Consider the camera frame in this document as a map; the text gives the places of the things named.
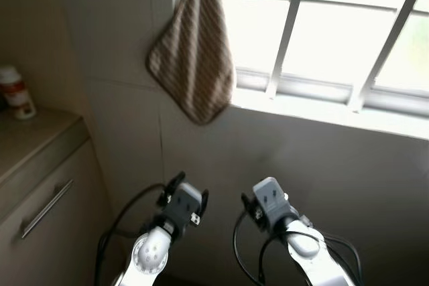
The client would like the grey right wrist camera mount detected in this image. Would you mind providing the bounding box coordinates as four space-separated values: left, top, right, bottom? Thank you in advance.
252 177 290 228

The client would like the white bottle with red label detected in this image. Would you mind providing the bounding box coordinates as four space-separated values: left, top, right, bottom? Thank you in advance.
0 65 36 121

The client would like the white framed frosted window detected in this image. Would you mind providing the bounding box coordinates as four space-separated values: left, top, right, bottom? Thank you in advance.
171 0 429 141

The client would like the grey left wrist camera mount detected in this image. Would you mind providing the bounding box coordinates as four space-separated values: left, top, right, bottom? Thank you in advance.
171 182 205 226

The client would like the beige kitchen cabinet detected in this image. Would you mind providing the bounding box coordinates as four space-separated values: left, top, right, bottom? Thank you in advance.
0 109 115 286

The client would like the metal bar drawer handle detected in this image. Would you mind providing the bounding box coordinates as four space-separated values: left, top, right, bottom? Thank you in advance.
19 179 74 240

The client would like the white metal window grille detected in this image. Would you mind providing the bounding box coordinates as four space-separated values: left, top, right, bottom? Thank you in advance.
265 0 429 114

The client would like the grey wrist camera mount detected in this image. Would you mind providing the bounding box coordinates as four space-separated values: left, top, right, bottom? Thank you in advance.
171 182 205 226
252 177 290 228

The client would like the brown striped hanging towel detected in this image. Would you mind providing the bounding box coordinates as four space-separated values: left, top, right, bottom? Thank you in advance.
146 0 237 126

